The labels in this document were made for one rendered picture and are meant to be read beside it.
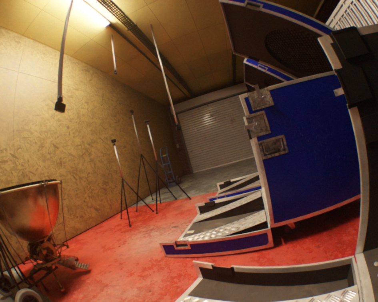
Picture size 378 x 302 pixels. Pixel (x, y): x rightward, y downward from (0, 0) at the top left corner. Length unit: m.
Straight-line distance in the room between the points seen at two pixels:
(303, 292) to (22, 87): 3.35
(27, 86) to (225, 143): 6.45
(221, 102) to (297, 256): 6.55
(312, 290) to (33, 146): 2.92
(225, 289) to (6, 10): 3.74
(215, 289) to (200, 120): 6.56
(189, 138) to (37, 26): 6.36
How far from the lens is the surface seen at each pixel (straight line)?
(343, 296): 0.67
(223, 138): 6.83
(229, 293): 0.91
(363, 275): 0.72
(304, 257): 1.06
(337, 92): 0.64
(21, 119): 2.67
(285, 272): 0.81
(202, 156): 6.93
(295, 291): 0.85
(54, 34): 3.42
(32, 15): 3.18
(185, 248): 1.24
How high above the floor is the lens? 0.70
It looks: 2 degrees up
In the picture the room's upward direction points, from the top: 15 degrees counter-clockwise
